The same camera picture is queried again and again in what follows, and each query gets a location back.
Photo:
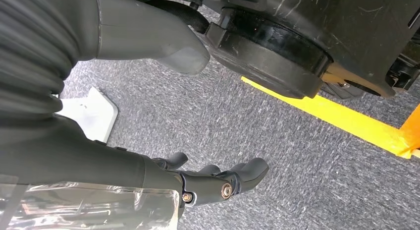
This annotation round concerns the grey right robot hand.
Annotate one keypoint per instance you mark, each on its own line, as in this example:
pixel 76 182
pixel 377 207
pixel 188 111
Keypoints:
pixel 49 149

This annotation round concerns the white flat floor plate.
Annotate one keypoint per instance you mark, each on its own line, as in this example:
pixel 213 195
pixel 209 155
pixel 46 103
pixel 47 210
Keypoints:
pixel 92 115

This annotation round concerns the clear plastic sheet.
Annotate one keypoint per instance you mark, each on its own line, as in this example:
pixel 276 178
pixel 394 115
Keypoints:
pixel 82 208

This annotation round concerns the long yellow floor tape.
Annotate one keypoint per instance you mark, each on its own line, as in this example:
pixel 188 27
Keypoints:
pixel 344 118

